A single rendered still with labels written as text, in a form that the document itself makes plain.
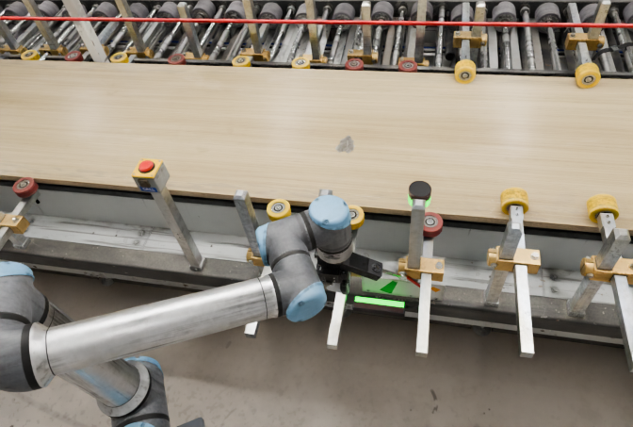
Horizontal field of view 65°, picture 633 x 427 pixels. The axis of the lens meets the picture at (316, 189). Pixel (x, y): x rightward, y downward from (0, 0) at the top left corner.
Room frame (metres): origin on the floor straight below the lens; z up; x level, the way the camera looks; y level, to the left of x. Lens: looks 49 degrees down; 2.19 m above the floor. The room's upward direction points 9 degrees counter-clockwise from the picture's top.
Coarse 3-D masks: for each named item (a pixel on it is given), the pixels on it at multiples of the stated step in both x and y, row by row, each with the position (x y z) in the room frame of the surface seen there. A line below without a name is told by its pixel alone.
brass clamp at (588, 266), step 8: (592, 256) 0.66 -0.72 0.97; (584, 264) 0.65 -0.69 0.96; (592, 264) 0.64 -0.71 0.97; (616, 264) 0.63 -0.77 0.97; (624, 264) 0.63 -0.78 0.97; (584, 272) 0.63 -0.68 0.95; (592, 272) 0.62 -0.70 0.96; (600, 272) 0.62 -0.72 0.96; (608, 272) 0.61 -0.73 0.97; (616, 272) 0.61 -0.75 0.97; (624, 272) 0.60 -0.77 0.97; (632, 272) 0.60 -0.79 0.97; (600, 280) 0.61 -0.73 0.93; (608, 280) 0.61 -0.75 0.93; (632, 280) 0.59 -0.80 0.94
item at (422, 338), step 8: (424, 240) 0.87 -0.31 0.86; (432, 240) 0.87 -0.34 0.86; (424, 248) 0.84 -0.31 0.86; (432, 248) 0.84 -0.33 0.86; (424, 256) 0.81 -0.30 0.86; (424, 280) 0.73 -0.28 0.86; (424, 288) 0.71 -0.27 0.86; (424, 296) 0.68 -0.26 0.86; (424, 304) 0.65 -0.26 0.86; (424, 312) 0.63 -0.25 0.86; (424, 320) 0.61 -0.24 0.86; (424, 328) 0.58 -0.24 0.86; (424, 336) 0.56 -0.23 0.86; (416, 344) 0.54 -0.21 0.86; (424, 344) 0.54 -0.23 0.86; (416, 352) 0.52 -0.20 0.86; (424, 352) 0.52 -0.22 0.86
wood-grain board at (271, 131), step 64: (0, 64) 2.25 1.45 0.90; (64, 64) 2.16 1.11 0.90; (128, 64) 2.07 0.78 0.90; (0, 128) 1.74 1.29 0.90; (64, 128) 1.67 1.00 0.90; (128, 128) 1.61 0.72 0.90; (192, 128) 1.54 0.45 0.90; (256, 128) 1.48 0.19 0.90; (320, 128) 1.42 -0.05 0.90; (384, 128) 1.37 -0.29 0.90; (448, 128) 1.31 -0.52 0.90; (512, 128) 1.26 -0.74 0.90; (576, 128) 1.21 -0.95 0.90; (192, 192) 1.20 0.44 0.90; (256, 192) 1.15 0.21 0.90; (384, 192) 1.06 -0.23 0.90; (448, 192) 1.02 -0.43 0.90; (576, 192) 0.93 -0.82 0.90
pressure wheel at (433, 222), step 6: (426, 216) 0.93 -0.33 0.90; (432, 216) 0.93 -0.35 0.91; (438, 216) 0.92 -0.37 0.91; (426, 222) 0.91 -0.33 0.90; (432, 222) 0.90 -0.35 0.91; (438, 222) 0.90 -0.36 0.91; (426, 228) 0.88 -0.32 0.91; (432, 228) 0.88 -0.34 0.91; (438, 228) 0.88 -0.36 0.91; (426, 234) 0.88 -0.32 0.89; (432, 234) 0.87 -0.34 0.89; (438, 234) 0.87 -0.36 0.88
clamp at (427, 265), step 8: (400, 264) 0.79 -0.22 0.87; (424, 264) 0.78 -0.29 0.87; (432, 264) 0.78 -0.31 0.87; (408, 272) 0.77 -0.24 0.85; (416, 272) 0.76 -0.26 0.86; (424, 272) 0.76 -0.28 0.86; (432, 272) 0.75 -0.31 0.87; (440, 272) 0.74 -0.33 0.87; (432, 280) 0.75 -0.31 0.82; (440, 280) 0.74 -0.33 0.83
